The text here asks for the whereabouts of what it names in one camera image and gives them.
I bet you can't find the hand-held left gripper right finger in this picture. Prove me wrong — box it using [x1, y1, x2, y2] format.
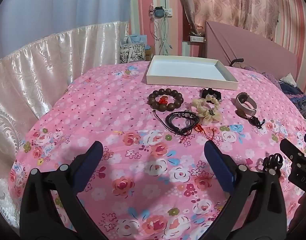
[204, 140, 288, 240]

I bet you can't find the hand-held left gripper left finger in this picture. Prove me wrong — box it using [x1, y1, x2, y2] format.
[20, 141, 104, 240]

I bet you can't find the red knotted cord charm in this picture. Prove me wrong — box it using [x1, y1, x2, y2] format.
[182, 124, 220, 142]

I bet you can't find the cream scrunchie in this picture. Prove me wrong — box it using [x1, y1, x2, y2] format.
[192, 97, 223, 125]

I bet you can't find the wristwatch with pale band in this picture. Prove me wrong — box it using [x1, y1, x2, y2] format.
[235, 92, 258, 117]

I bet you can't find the black braided leather bracelet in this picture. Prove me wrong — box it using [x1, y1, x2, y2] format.
[153, 110, 200, 133]

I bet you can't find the black scrunchie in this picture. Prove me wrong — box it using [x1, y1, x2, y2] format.
[199, 87, 223, 103]

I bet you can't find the brown wooden bead bracelet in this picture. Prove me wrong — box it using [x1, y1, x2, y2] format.
[147, 87, 185, 110]

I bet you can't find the white shallow box tray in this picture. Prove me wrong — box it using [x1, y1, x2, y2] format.
[146, 55, 240, 91]

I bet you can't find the blue patterned blanket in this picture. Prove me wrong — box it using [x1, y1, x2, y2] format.
[278, 82, 306, 125]

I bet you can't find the pink floral bedsheet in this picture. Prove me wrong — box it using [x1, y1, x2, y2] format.
[8, 61, 306, 240]

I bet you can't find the white pillow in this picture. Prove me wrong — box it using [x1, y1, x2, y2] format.
[279, 73, 297, 85]

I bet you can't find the purple blanket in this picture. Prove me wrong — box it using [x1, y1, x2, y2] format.
[262, 71, 281, 85]

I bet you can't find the pink headboard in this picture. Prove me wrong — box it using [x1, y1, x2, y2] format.
[205, 21, 300, 85]

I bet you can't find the white satin curtain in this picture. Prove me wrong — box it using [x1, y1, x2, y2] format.
[0, 21, 131, 230]

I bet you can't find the zebra print tote bag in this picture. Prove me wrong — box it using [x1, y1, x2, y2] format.
[119, 44, 146, 64]

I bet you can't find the light blue paper bag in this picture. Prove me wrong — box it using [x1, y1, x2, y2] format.
[121, 34, 147, 47]

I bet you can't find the pink patterned curtain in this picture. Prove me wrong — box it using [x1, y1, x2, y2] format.
[178, 0, 283, 40]

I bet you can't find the pale blue sheer curtain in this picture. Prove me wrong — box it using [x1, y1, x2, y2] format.
[0, 0, 132, 63]

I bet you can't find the blue charging device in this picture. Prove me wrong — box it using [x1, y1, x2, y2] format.
[153, 6, 166, 20]

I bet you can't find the dark pendant on black cord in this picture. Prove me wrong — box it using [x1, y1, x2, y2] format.
[237, 109, 266, 130]

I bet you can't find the bundle of hanging cables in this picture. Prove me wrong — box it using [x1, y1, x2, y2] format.
[149, 17, 173, 55]

